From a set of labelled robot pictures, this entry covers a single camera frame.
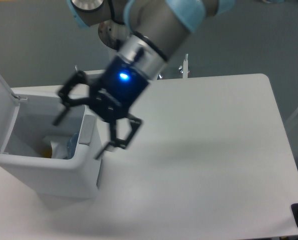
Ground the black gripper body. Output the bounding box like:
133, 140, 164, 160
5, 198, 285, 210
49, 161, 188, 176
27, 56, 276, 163
89, 48, 149, 123

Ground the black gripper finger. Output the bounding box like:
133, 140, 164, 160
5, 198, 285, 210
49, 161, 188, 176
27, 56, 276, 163
94, 114, 143, 160
52, 70, 92, 126

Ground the clear crushed plastic bottle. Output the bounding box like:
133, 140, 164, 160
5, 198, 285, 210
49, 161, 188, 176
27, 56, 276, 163
64, 132, 79, 159

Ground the clear plastic wrapper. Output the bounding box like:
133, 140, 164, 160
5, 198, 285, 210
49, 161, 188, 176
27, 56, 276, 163
43, 135, 69, 160

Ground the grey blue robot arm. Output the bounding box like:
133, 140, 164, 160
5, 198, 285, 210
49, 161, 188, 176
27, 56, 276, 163
54, 0, 234, 159

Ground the yellow trash in can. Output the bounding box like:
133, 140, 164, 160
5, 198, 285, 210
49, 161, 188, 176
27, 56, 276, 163
42, 147, 53, 159

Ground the white trash can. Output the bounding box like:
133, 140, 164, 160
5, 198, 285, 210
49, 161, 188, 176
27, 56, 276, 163
0, 90, 102, 199

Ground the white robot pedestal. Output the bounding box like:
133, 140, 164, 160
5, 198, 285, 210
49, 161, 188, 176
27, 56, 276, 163
74, 19, 192, 85

